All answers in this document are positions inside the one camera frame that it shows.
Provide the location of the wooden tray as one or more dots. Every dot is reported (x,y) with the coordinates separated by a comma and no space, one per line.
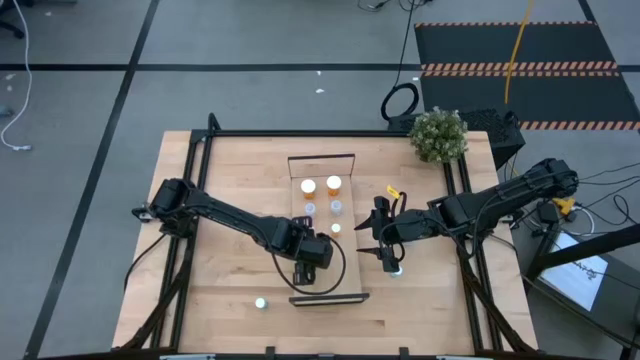
(352,275)

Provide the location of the large orange pill bottle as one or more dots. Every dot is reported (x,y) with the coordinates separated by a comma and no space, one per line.
(333,185)
(308,187)

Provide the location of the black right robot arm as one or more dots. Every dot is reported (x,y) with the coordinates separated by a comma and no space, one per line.
(500,200)

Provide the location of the black metal table frame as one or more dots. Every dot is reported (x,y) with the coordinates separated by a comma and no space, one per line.
(300,133)

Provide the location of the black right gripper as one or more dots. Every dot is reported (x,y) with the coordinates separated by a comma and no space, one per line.
(400,227)

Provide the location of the black stand beam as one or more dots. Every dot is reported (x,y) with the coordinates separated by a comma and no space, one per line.
(585,248)

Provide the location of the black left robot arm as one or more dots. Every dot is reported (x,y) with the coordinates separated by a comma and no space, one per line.
(225,220)

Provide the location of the monitor with white screen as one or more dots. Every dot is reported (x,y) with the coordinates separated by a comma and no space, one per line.
(575,280)

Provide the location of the clear pill bottle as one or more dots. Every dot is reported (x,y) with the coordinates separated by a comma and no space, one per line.
(310,209)
(336,207)

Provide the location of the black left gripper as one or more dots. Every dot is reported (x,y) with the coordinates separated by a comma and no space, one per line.
(312,252)

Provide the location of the green potted plant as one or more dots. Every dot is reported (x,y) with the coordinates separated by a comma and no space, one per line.
(437,135)

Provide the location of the small orange pill bottle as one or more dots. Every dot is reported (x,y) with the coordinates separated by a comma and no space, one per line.
(335,229)

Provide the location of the black chair base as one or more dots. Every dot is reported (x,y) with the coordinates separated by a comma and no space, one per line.
(10,27)

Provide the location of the black hazard-striped floor mat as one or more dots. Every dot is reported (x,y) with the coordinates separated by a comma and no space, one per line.
(475,45)

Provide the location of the yellow gripper tag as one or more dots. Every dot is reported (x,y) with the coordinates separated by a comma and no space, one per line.
(393,191)

